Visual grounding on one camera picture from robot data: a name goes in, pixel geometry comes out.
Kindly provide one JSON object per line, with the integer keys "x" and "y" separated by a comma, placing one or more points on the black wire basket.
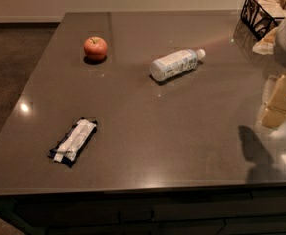
{"x": 259, "y": 26}

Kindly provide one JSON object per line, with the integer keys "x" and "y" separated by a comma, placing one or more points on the blue white rxbar wrapper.
{"x": 69, "y": 148}

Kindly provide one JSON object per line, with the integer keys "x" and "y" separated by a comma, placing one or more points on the clear plastic water bottle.
{"x": 175, "y": 63}

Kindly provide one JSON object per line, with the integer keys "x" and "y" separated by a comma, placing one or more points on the white napkin stack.
{"x": 274, "y": 8}

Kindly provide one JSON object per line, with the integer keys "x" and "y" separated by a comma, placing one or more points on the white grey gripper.
{"x": 274, "y": 115}

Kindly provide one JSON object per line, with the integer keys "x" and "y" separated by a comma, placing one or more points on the red apple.
{"x": 95, "y": 48}

